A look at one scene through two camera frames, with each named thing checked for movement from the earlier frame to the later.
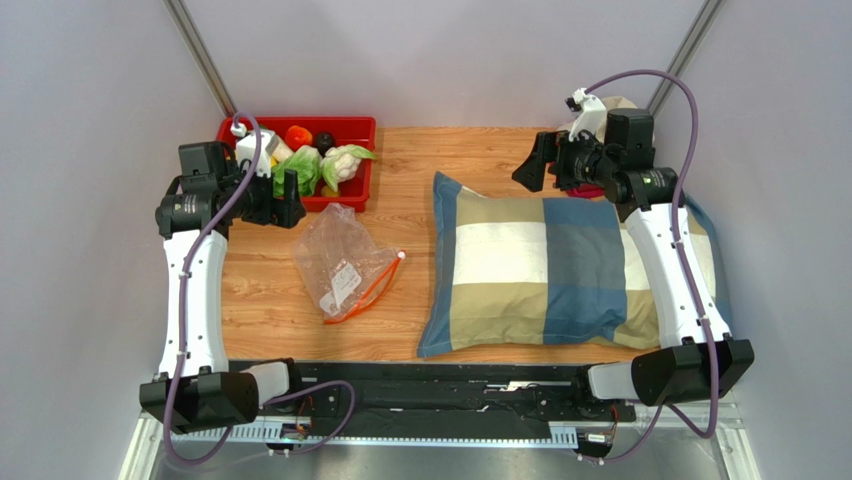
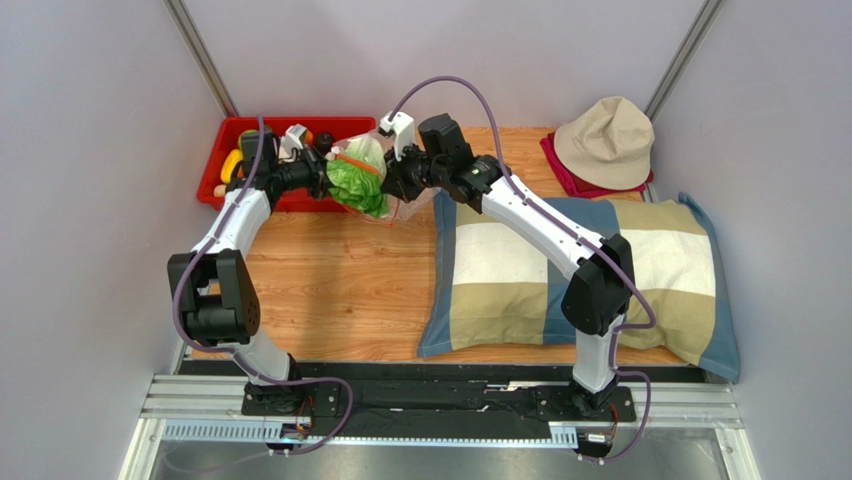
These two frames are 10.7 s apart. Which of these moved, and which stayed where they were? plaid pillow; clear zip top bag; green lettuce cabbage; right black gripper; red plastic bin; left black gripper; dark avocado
Moved: clear zip top bag; left black gripper; green lettuce cabbage; right black gripper
Stayed: dark avocado; plaid pillow; red plastic bin
